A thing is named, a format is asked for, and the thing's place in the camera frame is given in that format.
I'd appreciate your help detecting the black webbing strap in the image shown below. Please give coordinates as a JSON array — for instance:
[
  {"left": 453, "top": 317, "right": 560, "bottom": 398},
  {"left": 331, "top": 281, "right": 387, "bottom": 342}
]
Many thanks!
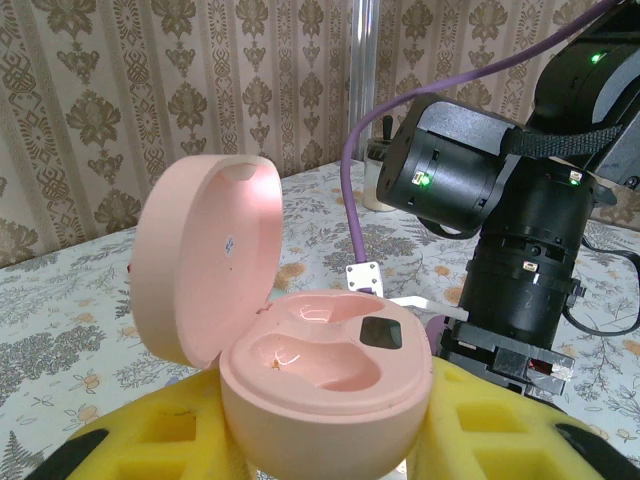
[{"left": 502, "top": 123, "right": 626, "bottom": 159}]

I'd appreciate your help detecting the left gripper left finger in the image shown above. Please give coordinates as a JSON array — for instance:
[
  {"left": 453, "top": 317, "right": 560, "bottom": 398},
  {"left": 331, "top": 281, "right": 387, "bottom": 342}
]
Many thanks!
[{"left": 29, "top": 372, "right": 256, "bottom": 480}]

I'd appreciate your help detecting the thin black cable loop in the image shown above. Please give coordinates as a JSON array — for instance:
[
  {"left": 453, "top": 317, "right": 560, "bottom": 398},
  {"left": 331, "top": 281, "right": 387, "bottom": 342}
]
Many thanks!
[{"left": 564, "top": 234, "right": 640, "bottom": 337}]

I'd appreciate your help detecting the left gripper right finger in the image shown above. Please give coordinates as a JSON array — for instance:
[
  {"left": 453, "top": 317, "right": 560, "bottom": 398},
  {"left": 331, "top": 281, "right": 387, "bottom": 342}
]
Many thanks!
[{"left": 399, "top": 354, "right": 640, "bottom": 480}]

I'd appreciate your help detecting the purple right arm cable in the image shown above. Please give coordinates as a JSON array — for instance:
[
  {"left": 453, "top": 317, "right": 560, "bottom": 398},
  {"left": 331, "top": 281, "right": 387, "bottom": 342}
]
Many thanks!
[{"left": 342, "top": 0, "right": 626, "bottom": 269}]

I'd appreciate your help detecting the pink earbud case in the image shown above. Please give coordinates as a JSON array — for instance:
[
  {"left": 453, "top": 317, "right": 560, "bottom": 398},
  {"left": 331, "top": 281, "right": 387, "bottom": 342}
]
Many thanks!
[{"left": 130, "top": 153, "right": 434, "bottom": 479}]

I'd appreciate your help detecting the aluminium corner post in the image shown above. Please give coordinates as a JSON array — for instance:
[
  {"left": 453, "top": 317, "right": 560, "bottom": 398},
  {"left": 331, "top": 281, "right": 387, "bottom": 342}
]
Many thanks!
[{"left": 348, "top": 0, "right": 380, "bottom": 166}]

